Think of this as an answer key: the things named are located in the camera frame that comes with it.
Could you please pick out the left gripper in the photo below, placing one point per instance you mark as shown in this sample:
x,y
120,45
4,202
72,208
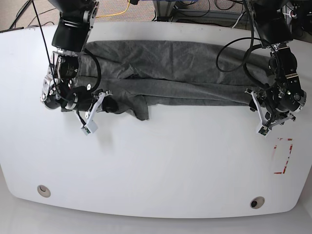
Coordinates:
x,y
275,105

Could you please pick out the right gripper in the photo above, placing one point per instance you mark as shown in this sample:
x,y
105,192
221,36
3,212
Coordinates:
x,y
85,103

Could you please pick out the grey t-shirt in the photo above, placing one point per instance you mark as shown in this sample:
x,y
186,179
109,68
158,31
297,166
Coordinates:
x,y
144,73

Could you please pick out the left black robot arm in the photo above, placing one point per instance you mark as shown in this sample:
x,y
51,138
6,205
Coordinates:
x,y
270,30

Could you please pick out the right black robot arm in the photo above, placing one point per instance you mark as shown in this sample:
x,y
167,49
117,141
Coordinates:
x,y
74,27

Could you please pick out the red tape rectangle marking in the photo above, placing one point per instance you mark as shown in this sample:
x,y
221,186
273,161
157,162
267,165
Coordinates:
x,y
281,155

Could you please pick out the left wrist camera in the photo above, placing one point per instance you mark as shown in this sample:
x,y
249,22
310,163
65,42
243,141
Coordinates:
x,y
263,130

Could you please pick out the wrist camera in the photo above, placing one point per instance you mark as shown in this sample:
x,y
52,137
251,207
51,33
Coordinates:
x,y
263,130
89,128

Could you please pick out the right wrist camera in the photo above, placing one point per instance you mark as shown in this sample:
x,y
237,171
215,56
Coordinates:
x,y
89,128

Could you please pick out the right table cable grommet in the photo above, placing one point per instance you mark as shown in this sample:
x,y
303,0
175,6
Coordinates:
x,y
257,202

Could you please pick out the table cable grommet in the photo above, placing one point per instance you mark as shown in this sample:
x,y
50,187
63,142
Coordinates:
x,y
44,191
257,202

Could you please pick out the left table cable grommet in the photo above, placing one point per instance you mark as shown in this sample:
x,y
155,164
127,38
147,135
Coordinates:
x,y
44,191

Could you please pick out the aluminium frame stand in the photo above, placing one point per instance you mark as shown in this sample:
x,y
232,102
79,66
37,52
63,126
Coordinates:
x,y
226,13

